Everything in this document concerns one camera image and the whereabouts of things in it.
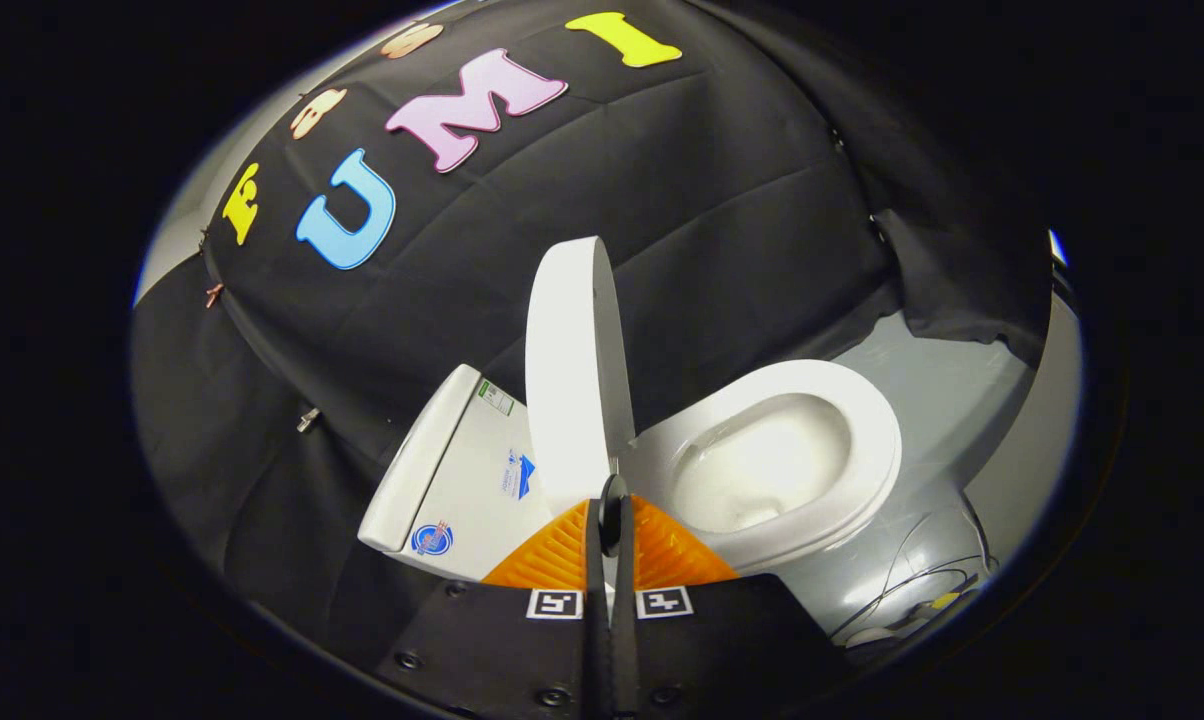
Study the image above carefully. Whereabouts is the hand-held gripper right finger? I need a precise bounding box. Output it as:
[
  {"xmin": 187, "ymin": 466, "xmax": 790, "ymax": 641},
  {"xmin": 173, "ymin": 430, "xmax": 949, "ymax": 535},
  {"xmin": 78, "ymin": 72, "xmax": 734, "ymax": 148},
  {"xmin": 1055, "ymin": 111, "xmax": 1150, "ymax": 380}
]
[{"xmin": 614, "ymin": 495, "xmax": 853, "ymax": 716}]

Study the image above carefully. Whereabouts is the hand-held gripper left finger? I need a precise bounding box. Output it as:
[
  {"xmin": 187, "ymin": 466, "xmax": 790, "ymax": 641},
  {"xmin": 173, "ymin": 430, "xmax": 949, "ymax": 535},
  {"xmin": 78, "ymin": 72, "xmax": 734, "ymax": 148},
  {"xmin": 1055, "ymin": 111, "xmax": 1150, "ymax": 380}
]
[{"xmin": 382, "ymin": 498, "xmax": 611, "ymax": 719}]

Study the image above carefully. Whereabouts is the black oval lid handle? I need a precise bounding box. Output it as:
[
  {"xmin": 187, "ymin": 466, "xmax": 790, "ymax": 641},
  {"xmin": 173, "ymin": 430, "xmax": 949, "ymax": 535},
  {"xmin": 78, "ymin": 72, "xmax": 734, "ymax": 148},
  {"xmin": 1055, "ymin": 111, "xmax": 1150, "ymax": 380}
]
[{"xmin": 598, "ymin": 473, "xmax": 631, "ymax": 558}]

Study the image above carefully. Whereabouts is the white toilet lid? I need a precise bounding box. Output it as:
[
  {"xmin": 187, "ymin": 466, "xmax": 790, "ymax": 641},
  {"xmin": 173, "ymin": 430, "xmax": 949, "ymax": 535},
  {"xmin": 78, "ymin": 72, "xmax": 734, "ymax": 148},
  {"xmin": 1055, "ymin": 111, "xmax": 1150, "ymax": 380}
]
[{"xmin": 524, "ymin": 236, "xmax": 638, "ymax": 516}]

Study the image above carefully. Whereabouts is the white toilet tank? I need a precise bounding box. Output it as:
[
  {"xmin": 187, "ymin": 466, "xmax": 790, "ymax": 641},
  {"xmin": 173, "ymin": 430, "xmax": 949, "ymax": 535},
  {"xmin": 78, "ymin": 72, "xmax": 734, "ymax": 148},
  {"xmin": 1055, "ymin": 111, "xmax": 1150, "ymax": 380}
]
[{"xmin": 358, "ymin": 364, "xmax": 555, "ymax": 583}]

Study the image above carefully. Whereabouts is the white toilet bowl with seat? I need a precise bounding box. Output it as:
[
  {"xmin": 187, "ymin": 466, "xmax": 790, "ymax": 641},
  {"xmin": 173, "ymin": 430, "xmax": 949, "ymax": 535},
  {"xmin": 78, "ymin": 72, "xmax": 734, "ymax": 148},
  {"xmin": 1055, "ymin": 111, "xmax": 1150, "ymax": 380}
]
[{"xmin": 627, "ymin": 358, "xmax": 905, "ymax": 636}]

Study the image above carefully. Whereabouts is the black backdrop cloth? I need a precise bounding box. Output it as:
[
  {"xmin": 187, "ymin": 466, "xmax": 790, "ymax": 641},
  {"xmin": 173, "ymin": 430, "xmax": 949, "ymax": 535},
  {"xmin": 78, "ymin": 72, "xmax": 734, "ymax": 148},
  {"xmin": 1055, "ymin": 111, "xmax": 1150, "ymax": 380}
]
[{"xmin": 130, "ymin": 0, "xmax": 1053, "ymax": 681}]

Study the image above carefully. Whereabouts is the white floor cable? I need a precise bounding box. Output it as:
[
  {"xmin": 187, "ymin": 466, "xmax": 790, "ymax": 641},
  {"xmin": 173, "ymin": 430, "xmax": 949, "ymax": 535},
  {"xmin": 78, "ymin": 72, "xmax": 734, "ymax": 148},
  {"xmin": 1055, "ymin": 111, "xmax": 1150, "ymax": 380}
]
[{"xmin": 832, "ymin": 510, "xmax": 993, "ymax": 641}]

